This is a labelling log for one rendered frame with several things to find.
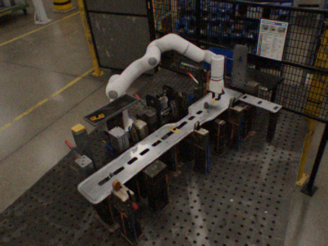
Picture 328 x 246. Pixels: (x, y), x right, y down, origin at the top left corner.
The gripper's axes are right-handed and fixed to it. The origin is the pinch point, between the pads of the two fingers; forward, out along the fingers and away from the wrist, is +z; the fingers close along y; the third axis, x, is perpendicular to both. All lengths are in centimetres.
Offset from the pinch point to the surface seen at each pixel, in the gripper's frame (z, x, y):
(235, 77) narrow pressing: -4.4, 26.6, -1.3
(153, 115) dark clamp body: -4, -50, -16
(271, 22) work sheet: -40, 54, 8
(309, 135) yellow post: 47, 58, 52
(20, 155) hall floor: 103, -100, -200
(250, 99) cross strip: 2.9, 15.1, 19.2
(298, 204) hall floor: 103, 35, 63
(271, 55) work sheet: -15, 55, 12
